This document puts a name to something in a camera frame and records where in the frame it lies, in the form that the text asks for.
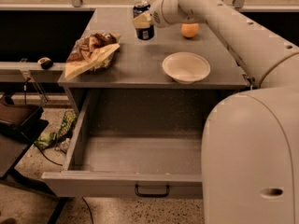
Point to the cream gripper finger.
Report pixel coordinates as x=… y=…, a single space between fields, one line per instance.
x=143 y=20

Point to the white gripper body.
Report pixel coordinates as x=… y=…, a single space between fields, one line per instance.
x=159 y=15

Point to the blue pepsi can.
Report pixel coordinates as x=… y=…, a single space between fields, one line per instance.
x=140 y=7

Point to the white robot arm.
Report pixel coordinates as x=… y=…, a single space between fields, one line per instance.
x=250 y=144

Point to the grey cabinet counter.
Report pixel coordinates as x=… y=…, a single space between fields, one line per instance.
x=136 y=88

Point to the open grey drawer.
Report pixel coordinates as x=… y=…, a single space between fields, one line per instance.
x=108 y=158

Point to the orange fruit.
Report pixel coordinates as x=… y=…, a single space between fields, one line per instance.
x=189 y=30

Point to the white paper bowl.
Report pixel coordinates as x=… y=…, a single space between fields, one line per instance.
x=186 y=67

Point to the brown chip bag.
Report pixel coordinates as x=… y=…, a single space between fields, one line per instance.
x=91 y=52

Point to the black tape measure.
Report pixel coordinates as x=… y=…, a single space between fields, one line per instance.
x=45 y=63

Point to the green snack bag on floor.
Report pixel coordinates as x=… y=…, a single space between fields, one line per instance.
x=46 y=140

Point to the black chair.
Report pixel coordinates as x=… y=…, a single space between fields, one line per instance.
x=20 y=126

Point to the black drawer handle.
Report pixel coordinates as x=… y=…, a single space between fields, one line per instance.
x=152 y=192

